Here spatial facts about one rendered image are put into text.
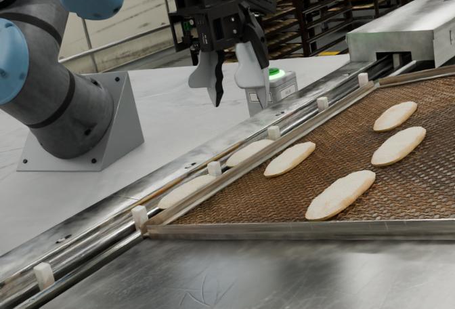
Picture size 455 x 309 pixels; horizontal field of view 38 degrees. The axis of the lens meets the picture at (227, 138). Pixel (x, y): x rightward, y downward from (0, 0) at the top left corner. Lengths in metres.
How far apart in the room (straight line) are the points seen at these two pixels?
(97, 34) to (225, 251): 5.88
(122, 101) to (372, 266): 0.77
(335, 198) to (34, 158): 0.75
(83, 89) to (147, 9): 5.74
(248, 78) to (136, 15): 5.89
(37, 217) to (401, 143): 0.55
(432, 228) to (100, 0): 0.47
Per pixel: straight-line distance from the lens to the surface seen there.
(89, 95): 1.12
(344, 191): 0.57
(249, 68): 0.86
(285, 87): 1.16
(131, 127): 1.18
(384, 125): 0.76
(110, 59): 6.48
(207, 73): 0.92
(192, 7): 0.83
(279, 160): 0.73
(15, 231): 0.97
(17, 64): 1.02
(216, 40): 0.84
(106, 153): 1.12
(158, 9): 6.94
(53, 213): 0.99
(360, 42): 1.32
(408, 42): 1.27
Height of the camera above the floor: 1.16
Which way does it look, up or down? 18 degrees down
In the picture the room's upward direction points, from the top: 11 degrees counter-clockwise
